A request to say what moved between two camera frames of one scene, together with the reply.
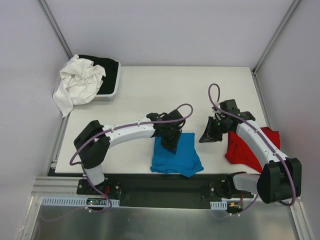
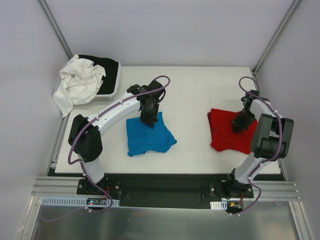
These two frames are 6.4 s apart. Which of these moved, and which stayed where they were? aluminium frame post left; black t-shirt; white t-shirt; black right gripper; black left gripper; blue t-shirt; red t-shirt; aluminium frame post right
Moved: blue t-shirt; black left gripper; black right gripper; red t-shirt
Stayed: white t-shirt; black t-shirt; aluminium frame post right; aluminium frame post left
